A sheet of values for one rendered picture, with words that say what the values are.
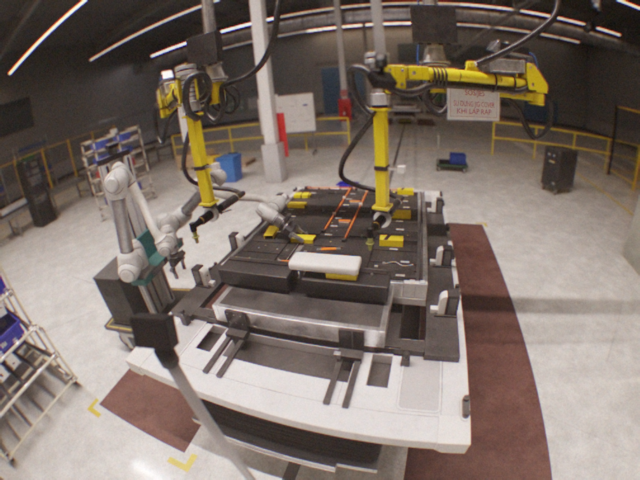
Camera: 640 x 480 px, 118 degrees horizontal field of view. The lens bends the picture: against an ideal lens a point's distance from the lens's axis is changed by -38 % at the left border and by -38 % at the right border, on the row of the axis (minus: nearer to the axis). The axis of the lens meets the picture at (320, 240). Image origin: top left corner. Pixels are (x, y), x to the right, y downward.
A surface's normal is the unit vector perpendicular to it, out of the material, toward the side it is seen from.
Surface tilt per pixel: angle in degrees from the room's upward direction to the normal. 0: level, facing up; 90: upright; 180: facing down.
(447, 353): 0
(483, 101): 90
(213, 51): 90
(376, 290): 90
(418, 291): 90
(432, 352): 0
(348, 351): 0
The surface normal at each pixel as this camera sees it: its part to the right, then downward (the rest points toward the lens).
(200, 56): -0.29, 0.46
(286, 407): -0.08, -0.88
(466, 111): 0.12, 0.44
